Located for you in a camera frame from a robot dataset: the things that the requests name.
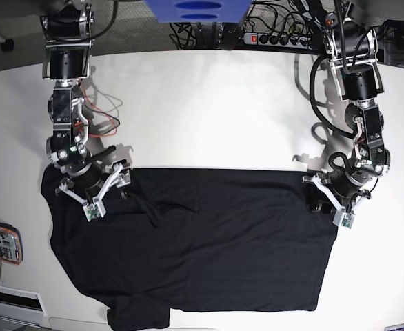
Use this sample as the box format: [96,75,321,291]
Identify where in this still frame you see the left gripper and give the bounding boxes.
[307,172,371,214]

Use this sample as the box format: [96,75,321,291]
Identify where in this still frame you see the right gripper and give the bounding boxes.
[60,160,131,202]

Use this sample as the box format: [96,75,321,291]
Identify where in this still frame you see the black T-shirt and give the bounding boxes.
[41,166,337,330]

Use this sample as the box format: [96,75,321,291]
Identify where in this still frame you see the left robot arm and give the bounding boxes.
[303,1,390,216]

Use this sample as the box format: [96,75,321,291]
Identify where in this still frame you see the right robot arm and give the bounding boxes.
[40,1,120,204]

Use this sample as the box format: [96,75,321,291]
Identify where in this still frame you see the white box on table edge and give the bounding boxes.
[0,286,47,328]

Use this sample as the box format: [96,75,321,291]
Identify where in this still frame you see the black office chair wheel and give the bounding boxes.
[0,39,14,52]

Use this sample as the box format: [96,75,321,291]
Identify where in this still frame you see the blue plastic bin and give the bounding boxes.
[145,0,252,23]

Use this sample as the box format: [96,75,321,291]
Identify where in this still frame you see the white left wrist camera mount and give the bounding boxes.
[302,172,372,228]

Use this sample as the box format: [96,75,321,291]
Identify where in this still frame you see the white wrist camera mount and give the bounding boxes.
[55,165,122,221]
[302,172,372,228]

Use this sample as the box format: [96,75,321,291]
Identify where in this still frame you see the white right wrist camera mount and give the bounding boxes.
[55,165,122,221]

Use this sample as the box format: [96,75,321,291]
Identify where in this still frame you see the white power strip red switch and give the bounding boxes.
[242,32,312,50]

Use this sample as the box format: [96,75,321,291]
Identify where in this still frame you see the tangled black cables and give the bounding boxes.
[169,0,327,51]

